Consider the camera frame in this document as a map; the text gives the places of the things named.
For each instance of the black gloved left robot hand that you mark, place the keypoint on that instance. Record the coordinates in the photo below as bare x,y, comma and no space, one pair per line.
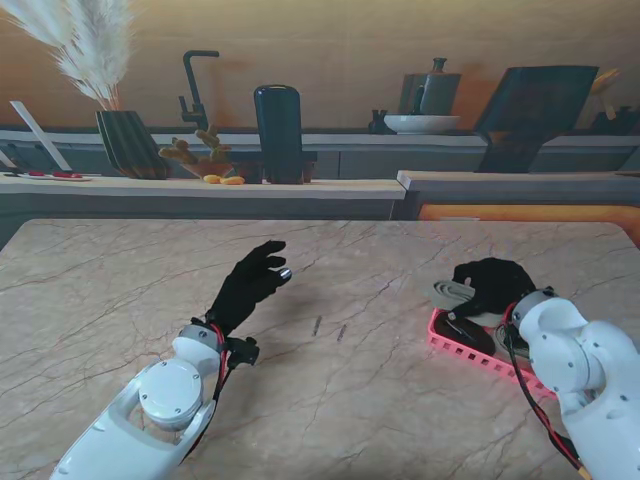
245,295

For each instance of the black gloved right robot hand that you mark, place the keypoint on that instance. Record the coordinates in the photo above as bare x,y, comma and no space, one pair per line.
495,285

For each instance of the dark brown woven belt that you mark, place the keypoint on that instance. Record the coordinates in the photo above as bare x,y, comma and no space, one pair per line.
465,332

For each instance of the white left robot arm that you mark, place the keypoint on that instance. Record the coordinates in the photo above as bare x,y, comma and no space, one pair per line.
165,395

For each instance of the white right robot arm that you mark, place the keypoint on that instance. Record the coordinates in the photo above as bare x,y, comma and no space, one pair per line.
575,360

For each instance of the pink plastic storage basket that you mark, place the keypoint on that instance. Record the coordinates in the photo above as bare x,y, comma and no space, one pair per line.
470,357

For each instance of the yellow lemons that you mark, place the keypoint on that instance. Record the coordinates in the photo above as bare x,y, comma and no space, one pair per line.
225,179

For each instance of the green cactus plant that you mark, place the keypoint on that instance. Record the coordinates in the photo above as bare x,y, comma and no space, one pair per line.
200,150

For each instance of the tall black appliance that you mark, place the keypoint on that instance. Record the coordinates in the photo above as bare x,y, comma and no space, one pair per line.
278,130

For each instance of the dark angular stand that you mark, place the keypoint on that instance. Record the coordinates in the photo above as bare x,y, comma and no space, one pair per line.
535,115

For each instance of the white speckled bowl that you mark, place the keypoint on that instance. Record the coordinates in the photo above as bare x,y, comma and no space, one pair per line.
420,124

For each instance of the dark ribbed vase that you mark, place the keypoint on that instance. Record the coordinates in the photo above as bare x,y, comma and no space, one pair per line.
130,145

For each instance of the small black figurine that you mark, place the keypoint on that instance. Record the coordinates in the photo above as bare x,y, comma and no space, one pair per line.
377,122

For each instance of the grey lidded pot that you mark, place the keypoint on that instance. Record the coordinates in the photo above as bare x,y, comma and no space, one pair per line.
435,92

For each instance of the small dark container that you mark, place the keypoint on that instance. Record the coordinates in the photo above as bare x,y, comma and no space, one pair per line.
617,122

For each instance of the black kitchen faucet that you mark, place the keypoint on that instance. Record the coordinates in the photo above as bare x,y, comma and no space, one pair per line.
192,90

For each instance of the plate with red food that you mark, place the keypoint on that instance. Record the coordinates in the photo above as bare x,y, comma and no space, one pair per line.
55,175

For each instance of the yellow wooden utensil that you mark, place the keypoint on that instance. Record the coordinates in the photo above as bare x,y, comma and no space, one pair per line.
602,82

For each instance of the white leaning board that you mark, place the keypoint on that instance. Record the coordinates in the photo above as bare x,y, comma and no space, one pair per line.
40,135

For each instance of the white pampas grass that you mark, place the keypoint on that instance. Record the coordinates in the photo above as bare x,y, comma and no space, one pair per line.
85,45

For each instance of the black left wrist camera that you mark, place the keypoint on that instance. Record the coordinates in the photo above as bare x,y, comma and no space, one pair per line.
242,352

